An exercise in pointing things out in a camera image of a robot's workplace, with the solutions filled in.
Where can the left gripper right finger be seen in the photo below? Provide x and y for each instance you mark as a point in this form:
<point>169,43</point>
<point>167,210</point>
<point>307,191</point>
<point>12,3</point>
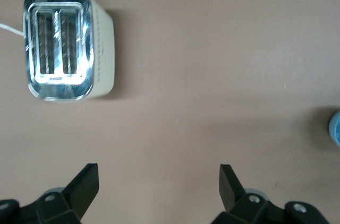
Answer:
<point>249,208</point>

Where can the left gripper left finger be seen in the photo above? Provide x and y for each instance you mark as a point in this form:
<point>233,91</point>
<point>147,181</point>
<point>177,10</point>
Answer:
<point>69,202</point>

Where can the blue bowl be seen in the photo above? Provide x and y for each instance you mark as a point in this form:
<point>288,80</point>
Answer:
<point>336,128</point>

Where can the brown table cover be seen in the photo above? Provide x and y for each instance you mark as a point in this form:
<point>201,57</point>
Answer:
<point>199,75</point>

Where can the beige chrome toaster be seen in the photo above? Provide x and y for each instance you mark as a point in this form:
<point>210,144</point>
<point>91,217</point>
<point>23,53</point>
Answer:
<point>103,48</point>

